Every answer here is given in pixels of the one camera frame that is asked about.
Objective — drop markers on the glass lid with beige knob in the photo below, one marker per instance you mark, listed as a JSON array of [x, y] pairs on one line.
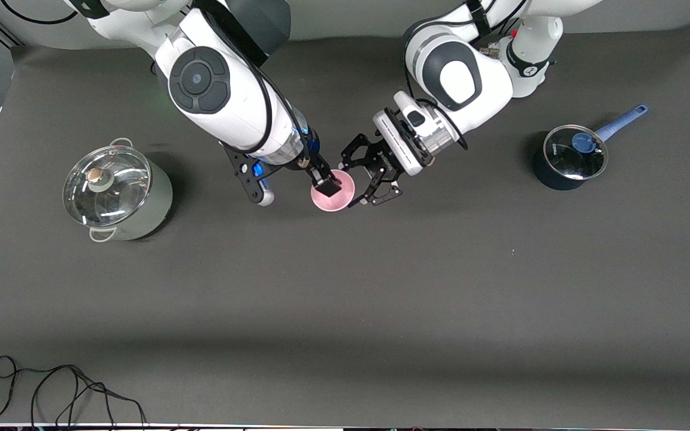
[[117, 191]]

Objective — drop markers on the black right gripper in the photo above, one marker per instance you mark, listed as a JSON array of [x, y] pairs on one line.
[[315, 169]]

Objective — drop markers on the glass lid with blue knob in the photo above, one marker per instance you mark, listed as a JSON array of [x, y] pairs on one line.
[[566, 161]]

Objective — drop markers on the dark blue saucepan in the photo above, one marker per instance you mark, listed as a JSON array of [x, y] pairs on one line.
[[551, 179]]

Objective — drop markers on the dark grey table mat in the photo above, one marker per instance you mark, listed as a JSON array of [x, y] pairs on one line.
[[345, 269]]

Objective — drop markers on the pink plastic cup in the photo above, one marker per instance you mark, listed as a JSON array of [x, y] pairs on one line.
[[339, 203]]

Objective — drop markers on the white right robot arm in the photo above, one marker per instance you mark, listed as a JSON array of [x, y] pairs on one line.
[[237, 108]]

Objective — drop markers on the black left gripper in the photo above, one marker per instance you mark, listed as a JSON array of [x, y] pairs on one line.
[[377, 160]]

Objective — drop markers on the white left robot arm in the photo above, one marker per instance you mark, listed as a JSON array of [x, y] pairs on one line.
[[495, 90]]

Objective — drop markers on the pale green cooking pot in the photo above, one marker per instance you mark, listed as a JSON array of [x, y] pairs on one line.
[[156, 203]]

